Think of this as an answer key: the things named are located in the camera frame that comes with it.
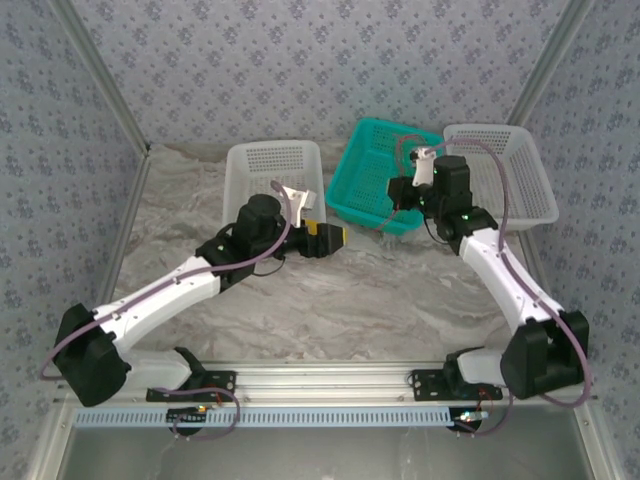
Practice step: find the teal perforated plastic basket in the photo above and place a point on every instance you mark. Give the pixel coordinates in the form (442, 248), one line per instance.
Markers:
(365, 180)

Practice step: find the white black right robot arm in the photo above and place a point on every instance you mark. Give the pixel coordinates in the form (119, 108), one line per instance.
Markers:
(500, 280)

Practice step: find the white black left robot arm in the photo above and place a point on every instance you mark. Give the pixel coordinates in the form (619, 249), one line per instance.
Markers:
(150, 300)

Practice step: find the white perforated plastic basket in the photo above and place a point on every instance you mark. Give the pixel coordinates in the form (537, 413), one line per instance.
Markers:
(520, 170)
(270, 165)

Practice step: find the small circuit board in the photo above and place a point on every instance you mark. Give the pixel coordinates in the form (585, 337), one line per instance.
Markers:
(470, 417)
(187, 416)

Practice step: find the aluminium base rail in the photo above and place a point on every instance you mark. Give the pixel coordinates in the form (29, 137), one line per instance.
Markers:
(320, 377)

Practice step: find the aluminium frame post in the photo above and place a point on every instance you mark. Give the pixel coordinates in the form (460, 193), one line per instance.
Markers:
(100, 75)
(550, 60)

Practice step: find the grey metal base plate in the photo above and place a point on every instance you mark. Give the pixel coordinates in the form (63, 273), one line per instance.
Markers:
(300, 455)

